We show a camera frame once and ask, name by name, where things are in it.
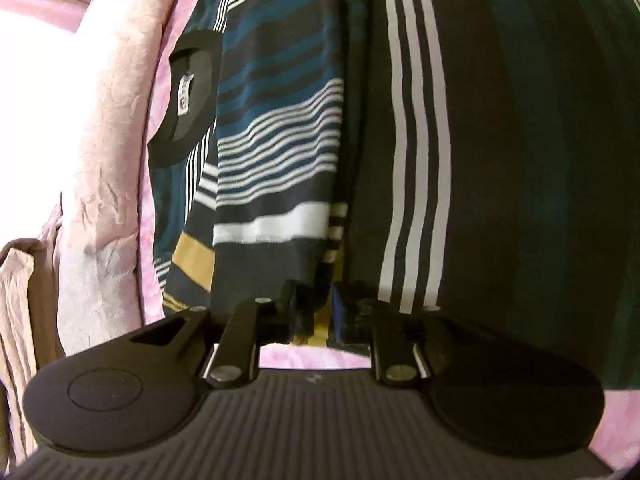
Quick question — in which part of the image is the striped dark sweater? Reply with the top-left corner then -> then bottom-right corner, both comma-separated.
149,0 -> 639,389

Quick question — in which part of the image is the pink floral blanket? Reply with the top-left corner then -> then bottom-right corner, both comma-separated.
148,0 -> 639,479

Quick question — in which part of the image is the pale pink quilt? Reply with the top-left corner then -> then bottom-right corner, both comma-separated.
1,0 -> 175,472

